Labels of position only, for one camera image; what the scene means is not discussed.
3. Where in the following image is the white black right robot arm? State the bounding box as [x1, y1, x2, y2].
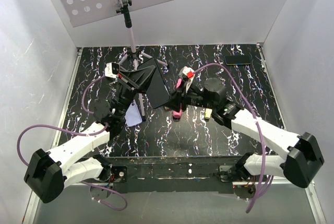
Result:
[167, 78, 325, 188]

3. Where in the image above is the teal smartphone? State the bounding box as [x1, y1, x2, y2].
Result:
[224, 55, 251, 65]

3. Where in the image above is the lilac phone case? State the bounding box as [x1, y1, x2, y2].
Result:
[125, 100, 142, 127]

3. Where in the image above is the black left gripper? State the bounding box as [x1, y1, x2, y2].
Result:
[114, 65, 157, 118]

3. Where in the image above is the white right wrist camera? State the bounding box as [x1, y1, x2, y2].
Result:
[177, 66, 195, 93]

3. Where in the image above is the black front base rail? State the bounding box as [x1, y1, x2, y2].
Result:
[102, 156, 259, 194]

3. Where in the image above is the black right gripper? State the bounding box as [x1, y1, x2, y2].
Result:
[161, 79, 216, 113]

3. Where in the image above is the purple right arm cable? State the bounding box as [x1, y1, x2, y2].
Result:
[193, 63, 275, 214]

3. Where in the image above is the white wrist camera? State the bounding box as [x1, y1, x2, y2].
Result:
[177, 66, 195, 93]
[104, 62, 120, 79]

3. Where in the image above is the pink marker pen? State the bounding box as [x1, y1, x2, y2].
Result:
[172, 78, 182, 120]

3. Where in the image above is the lilac tripod stand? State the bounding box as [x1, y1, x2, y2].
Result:
[115, 0, 168, 122]

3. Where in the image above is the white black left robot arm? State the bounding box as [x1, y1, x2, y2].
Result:
[24, 63, 157, 203]

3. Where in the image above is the yellow marker pen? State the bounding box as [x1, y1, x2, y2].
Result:
[205, 108, 212, 120]

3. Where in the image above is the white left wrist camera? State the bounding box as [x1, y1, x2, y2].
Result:
[104, 62, 120, 79]

